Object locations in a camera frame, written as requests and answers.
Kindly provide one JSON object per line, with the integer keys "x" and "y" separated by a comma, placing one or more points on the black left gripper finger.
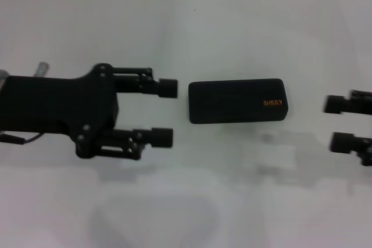
{"x": 168, "y": 88}
{"x": 161, "y": 137}

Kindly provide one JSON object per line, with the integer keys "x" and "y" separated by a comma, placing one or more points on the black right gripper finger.
{"x": 334, "y": 104}
{"x": 341, "y": 142}

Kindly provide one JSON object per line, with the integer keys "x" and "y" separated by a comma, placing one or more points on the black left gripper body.
{"x": 52, "y": 102}

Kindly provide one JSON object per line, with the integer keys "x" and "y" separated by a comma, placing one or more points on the black glasses case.
{"x": 232, "y": 102}

